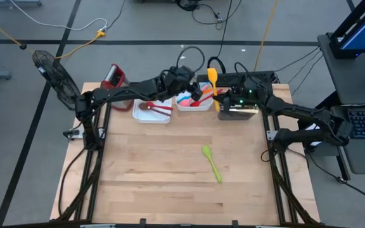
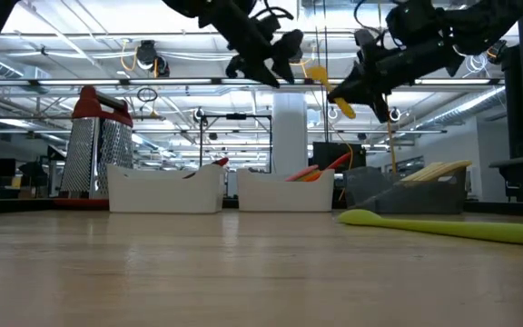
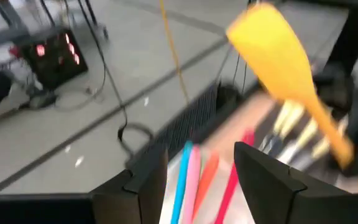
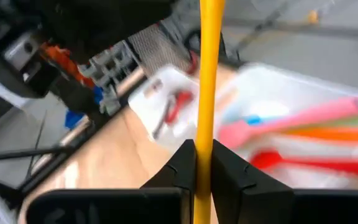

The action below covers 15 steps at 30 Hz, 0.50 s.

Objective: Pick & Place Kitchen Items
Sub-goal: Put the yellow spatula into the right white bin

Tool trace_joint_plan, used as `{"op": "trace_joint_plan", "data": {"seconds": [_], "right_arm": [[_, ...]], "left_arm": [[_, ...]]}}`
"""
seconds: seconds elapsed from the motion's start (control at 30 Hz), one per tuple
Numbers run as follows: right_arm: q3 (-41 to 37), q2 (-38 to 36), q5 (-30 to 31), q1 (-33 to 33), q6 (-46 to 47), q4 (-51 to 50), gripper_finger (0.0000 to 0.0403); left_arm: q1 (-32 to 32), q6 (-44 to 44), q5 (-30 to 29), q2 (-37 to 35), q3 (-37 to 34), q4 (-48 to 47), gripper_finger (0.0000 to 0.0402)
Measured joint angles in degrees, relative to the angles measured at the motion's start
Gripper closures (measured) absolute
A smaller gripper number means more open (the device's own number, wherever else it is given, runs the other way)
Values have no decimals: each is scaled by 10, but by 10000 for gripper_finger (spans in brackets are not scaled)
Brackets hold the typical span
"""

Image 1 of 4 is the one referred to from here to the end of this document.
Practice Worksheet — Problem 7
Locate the black computer monitor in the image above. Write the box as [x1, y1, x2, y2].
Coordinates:
[329, 0, 365, 60]

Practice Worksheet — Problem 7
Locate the black floor cable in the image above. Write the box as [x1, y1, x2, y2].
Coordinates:
[175, 0, 243, 27]
[305, 148, 365, 207]

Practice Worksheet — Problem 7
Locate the steel box grater red trim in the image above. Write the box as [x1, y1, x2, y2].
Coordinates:
[101, 63, 136, 112]

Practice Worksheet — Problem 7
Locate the lime green silicone spoon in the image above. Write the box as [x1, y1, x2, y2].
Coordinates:
[201, 145, 224, 184]

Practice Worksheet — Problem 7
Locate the cream handled table knife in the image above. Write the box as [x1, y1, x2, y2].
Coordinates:
[229, 107, 260, 115]

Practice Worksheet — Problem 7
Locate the pink silicone spatula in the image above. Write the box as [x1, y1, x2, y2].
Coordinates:
[178, 82, 214, 108]

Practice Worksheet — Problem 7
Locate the white plastic bin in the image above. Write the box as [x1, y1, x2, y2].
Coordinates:
[174, 82, 214, 112]
[132, 98, 174, 124]

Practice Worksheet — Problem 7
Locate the white flat panel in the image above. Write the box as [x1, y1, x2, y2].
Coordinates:
[305, 122, 324, 147]

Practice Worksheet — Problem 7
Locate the black floor fan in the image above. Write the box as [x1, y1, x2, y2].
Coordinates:
[31, 49, 82, 111]

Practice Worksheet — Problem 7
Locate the white cable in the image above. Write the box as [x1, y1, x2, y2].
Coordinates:
[10, 0, 108, 32]

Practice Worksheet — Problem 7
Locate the black perforated power strip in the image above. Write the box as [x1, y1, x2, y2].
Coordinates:
[196, 70, 278, 86]

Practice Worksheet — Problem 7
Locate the red silicone spoon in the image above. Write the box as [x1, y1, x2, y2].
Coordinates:
[145, 101, 174, 111]

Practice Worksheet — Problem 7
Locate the grey cart base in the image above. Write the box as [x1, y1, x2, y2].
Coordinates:
[0, 0, 43, 8]

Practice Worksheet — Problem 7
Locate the black coiled cable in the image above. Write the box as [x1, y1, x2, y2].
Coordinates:
[206, 0, 233, 75]

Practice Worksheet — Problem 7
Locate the brown spoon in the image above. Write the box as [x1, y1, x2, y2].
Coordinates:
[138, 103, 172, 117]

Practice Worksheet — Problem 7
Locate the dark grey keyboard desk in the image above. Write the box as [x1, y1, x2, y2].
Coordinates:
[301, 91, 365, 182]

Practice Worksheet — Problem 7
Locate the yellow silicone spatula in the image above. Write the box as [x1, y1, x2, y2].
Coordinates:
[207, 67, 221, 112]

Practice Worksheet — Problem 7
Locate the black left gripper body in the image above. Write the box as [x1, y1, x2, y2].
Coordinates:
[162, 65, 196, 96]

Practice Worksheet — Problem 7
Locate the red silicone spatula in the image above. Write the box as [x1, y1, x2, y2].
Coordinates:
[189, 89, 224, 108]

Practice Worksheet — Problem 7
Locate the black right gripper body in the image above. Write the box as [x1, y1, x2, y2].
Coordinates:
[229, 79, 268, 108]

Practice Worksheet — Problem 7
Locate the yellow cable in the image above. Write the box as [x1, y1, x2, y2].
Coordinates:
[253, 0, 280, 73]
[0, 10, 107, 60]

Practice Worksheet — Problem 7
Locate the grey translucent plastic bin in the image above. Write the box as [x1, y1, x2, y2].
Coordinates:
[217, 101, 260, 122]

